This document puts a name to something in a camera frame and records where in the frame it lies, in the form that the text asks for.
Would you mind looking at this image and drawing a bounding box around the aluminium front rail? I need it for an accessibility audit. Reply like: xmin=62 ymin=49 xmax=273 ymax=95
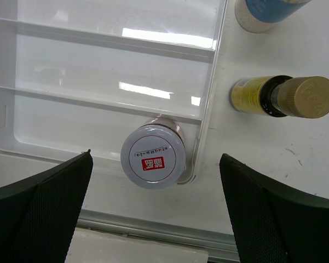
xmin=77 ymin=209 xmax=240 ymax=262

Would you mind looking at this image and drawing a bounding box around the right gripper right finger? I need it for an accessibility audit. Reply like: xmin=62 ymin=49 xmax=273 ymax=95
xmin=220 ymin=153 xmax=329 ymax=262

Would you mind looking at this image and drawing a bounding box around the tall blue-label shaker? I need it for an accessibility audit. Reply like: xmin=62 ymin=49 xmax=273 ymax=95
xmin=234 ymin=0 xmax=310 ymax=33

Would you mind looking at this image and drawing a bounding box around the white-lid spice jar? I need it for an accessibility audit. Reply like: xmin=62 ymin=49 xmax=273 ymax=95
xmin=120 ymin=117 xmax=186 ymax=190

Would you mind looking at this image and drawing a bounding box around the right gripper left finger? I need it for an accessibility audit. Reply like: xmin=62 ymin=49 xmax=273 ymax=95
xmin=0 ymin=151 xmax=93 ymax=262

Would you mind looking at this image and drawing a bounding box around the white three-compartment tray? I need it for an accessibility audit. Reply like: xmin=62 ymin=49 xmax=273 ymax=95
xmin=0 ymin=1 xmax=227 ymax=184

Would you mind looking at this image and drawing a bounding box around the small yellow-label bottle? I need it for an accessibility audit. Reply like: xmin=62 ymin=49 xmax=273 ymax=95
xmin=229 ymin=75 xmax=329 ymax=119

